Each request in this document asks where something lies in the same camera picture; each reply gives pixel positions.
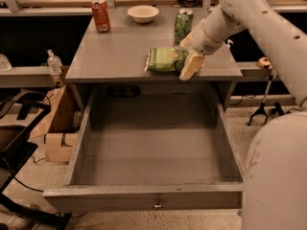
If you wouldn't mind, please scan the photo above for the white bowl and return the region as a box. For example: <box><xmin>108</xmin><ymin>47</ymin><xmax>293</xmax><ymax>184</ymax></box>
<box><xmin>128</xmin><ymin>5</ymin><xmax>159</xmax><ymax>24</ymax></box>

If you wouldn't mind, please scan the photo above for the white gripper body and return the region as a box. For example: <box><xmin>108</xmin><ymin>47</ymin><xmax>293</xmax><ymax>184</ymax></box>
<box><xmin>191</xmin><ymin>18</ymin><xmax>224</xmax><ymax>55</ymax></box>

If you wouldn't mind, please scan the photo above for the cardboard box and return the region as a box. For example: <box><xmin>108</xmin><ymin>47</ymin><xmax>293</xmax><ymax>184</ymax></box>
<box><xmin>31</xmin><ymin>83</ymin><xmax>79</xmax><ymax>163</ymax></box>

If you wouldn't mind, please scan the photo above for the green jalapeno chip bag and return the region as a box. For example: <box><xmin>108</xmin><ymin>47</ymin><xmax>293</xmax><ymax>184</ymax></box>
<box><xmin>145</xmin><ymin>47</ymin><xmax>192</xmax><ymax>73</ymax></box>

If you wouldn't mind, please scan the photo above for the grey open top drawer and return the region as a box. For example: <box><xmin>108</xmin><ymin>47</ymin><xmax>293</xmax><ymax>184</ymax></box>
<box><xmin>43</xmin><ymin>85</ymin><xmax>244</xmax><ymax>213</ymax></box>

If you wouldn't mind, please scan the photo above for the orange soda can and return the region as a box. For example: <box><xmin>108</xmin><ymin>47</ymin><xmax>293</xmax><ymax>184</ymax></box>
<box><xmin>91</xmin><ymin>0</ymin><xmax>110</xmax><ymax>33</ymax></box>

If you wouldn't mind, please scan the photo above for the black chair frame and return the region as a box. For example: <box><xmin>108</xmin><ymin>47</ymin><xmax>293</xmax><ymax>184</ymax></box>
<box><xmin>0</xmin><ymin>89</ymin><xmax>72</xmax><ymax>230</ymax></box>

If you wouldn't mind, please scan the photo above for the grey wooden cabinet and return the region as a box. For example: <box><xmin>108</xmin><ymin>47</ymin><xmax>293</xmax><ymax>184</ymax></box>
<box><xmin>64</xmin><ymin>6</ymin><xmax>243</xmax><ymax>113</ymax></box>

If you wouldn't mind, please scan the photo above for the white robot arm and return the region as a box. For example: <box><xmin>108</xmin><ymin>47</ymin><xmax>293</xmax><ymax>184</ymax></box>
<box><xmin>180</xmin><ymin>0</ymin><xmax>307</xmax><ymax>230</ymax></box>

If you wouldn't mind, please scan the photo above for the green soda can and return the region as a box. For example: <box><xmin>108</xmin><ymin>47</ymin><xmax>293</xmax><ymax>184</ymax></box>
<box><xmin>174</xmin><ymin>8</ymin><xmax>194</xmax><ymax>44</ymax></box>

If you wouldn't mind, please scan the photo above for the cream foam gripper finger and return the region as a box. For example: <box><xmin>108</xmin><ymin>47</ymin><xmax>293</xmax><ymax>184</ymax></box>
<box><xmin>179</xmin><ymin>33</ymin><xmax>192</xmax><ymax>49</ymax></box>
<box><xmin>179</xmin><ymin>52</ymin><xmax>204</xmax><ymax>81</ymax></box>

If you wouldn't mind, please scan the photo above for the small white pump bottle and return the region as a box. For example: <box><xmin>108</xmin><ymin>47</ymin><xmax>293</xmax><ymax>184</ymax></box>
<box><xmin>226</xmin><ymin>39</ymin><xmax>234</xmax><ymax>49</ymax></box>

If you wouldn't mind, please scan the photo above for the clear sanitizer pump bottle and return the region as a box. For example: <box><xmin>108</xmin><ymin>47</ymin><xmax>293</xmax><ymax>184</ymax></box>
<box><xmin>47</xmin><ymin>50</ymin><xmax>62</xmax><ymax>74</ymax></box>

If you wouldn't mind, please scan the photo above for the metal drawer knob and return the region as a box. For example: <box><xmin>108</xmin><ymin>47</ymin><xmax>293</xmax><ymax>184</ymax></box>
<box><xmin>153</xmin><ymin>198</ymin><xmax>163</xmax><ymax>209</ymax></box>

